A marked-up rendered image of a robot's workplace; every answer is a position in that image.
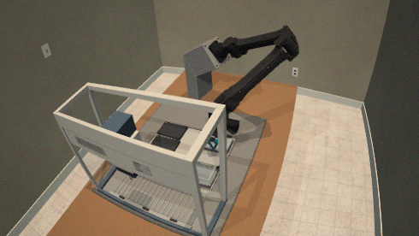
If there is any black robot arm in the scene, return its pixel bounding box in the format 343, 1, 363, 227
209, 26, 299, 135

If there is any white well plate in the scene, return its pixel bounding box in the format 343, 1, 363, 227
227, 138, 233, 149

